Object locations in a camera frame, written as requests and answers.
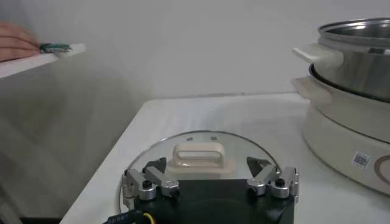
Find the cream electric cooker base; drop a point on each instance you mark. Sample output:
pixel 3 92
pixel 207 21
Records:
pixel 341 134

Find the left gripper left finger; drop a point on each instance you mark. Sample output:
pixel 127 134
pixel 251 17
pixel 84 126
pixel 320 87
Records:
pixel 150 182

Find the bare person hand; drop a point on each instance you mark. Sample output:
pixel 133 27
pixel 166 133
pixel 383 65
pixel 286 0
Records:
pixel 13 42

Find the stainless steel steamer basket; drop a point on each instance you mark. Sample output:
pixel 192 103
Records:
pixel 356 67

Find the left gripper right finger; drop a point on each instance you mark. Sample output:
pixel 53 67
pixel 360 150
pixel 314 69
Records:
pixel 274 181

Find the white side table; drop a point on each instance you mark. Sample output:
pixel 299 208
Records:
pixel 24 62

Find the green grey handheld device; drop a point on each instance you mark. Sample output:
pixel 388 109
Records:
pixel 55 47

